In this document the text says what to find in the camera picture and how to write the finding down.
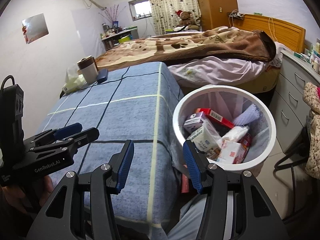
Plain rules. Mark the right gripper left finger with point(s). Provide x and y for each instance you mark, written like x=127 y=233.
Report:
x=80 y=206

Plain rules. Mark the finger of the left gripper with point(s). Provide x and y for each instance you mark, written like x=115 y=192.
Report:
x=67 y=131
x=81 y=138

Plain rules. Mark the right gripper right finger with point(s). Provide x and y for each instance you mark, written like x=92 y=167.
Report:
x=237 y=207

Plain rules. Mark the strawberry milk carton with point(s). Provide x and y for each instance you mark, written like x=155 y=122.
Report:
x=232 y=153

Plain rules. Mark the clear plastic bag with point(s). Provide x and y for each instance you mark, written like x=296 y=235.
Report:
x=210 y=139

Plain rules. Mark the purple milk carton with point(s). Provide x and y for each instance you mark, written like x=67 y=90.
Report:
x=194 y=122

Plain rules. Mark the lavender foam fruit net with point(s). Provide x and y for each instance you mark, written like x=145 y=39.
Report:
x=251 y=114

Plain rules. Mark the red tablet box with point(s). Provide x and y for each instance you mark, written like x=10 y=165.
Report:
x=215 y=117

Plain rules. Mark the red cartoon drink can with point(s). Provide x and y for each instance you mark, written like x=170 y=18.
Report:
x=246 y=141

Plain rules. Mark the white yogurt cup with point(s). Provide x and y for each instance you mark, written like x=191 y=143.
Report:
x=194 y=137

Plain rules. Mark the white trash bin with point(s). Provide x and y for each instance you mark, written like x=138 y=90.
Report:
x=229 y=102

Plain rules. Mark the left hand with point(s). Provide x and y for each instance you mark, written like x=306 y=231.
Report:
x=14 y=196

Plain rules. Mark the tissue pack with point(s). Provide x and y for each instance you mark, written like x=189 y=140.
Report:
x=73 y=80

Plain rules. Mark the blue checkered table cloth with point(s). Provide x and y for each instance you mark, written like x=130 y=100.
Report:
x=135 y=103

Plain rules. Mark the dark chair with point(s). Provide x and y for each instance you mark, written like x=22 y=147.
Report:
x=296 y=155

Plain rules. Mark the navy glasses case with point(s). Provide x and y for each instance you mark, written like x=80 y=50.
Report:
x=102 y=75

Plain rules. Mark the brown white tumbler cup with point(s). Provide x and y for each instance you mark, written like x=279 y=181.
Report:
x=88 y=69

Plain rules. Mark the cluttered side desk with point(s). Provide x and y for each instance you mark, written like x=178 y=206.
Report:
x=113 y=39

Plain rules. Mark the grey drawer cabinet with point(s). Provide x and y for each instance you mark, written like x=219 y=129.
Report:
x=287 y=105

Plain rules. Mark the dried flower branches vase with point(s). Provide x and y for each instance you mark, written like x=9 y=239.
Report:
x=111 y=14

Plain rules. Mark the floral clothes pile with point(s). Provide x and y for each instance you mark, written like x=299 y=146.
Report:
x=311 y=98

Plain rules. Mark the small window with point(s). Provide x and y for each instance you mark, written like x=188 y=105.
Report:
x=140 y=9

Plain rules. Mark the pink bed sheet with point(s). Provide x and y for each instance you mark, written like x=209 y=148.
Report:
x=214 y=71

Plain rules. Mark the brown teddy bear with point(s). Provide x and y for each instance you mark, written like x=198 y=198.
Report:
x=186 y=20

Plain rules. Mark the heart pattern curtain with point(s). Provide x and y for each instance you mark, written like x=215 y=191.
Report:
x=164 y=13

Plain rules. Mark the brown paw print blanket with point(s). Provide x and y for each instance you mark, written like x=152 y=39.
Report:
x=182 y=46

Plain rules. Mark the orange wooden headboard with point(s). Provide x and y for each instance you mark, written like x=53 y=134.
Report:
x=289 y=34

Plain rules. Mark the orange wooden wardrobe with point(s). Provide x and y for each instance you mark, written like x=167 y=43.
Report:
x=215 y=13

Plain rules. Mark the silver wall poster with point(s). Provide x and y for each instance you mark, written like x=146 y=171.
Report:
x=34 y=28

